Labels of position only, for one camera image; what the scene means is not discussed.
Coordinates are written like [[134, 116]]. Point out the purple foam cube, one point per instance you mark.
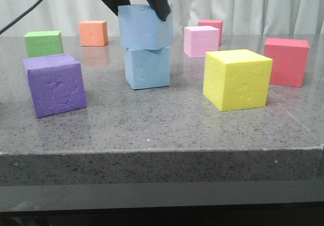
[[55, 84]]

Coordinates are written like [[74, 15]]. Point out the far red foam cube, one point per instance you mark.
[[214, 23]]

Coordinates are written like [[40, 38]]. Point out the pink foam cube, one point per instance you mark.
[[200, 39]]

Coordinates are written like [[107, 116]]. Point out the orange foam cube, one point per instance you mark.
[[93, 33]]

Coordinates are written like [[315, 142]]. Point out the white curtain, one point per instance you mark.
[[240, 17]]

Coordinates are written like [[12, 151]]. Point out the green foam cube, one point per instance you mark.
[[43, 43]]

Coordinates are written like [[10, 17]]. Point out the red foam cube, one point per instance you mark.
[[214, 23], [290, 57]]

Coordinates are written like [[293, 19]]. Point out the light blue foam cube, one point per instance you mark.
[[141, 28], [147, 68]]

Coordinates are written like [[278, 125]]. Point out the yellow foam cube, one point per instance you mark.
[[236, 79]]

